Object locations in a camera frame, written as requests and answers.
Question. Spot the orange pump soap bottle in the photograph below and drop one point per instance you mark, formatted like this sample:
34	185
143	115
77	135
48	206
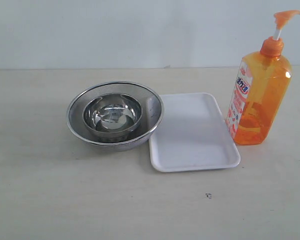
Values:
261	83

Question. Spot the small stainless steel bowl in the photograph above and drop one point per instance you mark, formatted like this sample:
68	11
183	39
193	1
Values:
112	115

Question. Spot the steel mesh colander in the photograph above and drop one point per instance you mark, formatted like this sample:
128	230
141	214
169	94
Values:
152	115

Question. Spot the white rectangular foam tray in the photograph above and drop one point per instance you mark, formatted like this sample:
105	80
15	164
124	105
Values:
192	136

